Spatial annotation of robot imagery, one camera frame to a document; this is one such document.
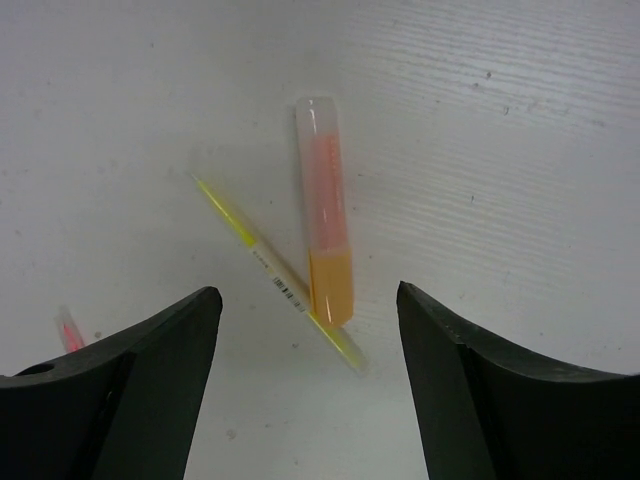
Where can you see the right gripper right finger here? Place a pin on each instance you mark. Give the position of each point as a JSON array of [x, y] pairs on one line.
[[488, 408]]

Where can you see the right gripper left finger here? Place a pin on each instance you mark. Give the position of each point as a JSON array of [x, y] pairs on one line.
[[124, 407]]

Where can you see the pink thin pen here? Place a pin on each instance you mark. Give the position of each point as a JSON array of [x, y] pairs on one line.
[[68, 331]]

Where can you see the yellow thin pen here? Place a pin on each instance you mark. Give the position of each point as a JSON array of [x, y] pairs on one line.
[[281, 275]]

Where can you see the orange pink highlighter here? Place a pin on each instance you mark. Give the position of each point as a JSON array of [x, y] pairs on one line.
[[329, 251]]

